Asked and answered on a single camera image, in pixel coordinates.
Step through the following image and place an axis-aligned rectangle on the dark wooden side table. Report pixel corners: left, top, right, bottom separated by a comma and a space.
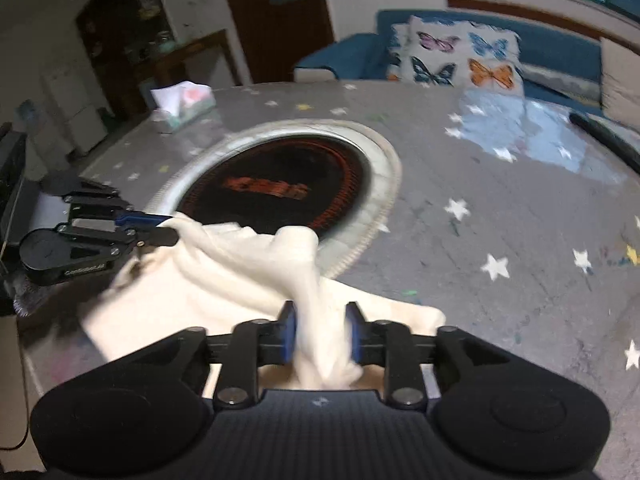
134, 29, 243, 88

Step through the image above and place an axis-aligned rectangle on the butterfly print pillow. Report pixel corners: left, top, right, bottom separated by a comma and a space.
386, 15, 524, 96

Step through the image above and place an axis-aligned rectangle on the pink white tissue pack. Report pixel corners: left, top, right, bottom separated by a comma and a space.
151, 81, 216, 134

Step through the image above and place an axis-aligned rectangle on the black remote control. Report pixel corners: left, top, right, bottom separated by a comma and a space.
570, 112, 639, 172

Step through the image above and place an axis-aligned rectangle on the blue sofa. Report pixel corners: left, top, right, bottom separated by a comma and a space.
294, 10, 608, 116

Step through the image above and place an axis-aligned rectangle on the black round induction cooktop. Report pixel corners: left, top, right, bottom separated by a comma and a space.
176, 134, 371, 240

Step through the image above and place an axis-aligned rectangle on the grey plain cushion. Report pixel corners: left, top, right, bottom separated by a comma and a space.
601, 38, 640, 129

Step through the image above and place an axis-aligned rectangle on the cream beige garment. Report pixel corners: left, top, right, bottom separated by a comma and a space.
81, 214, 446, 390

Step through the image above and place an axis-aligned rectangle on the dark wooden shelf cabinet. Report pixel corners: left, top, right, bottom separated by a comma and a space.
76, 0, 174, 119

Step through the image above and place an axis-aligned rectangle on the grey star patterned tablecloth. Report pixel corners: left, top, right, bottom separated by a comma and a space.
16, 79, 640, 480

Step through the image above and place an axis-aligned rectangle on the dark wooden door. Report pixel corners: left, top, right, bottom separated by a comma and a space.
227, 0, 334, 84

